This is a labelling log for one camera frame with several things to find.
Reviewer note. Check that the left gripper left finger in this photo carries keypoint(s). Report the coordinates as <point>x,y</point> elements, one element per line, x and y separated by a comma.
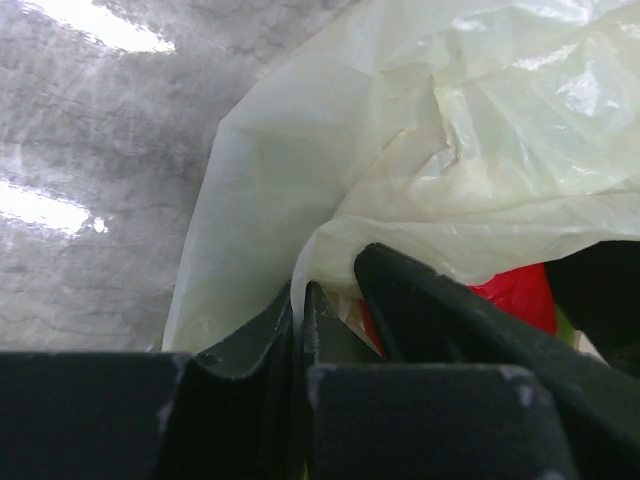
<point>219,414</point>

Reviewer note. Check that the light green apple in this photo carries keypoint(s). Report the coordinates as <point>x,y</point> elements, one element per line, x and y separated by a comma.
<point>565,331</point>

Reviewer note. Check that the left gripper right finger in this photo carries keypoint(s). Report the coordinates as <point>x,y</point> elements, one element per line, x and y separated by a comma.
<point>461,390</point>

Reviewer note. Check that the red apple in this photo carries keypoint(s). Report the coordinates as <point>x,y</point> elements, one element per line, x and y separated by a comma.
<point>523,293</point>

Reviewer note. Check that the pale green plastic bag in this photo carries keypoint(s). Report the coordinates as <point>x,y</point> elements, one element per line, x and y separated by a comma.
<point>474,136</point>

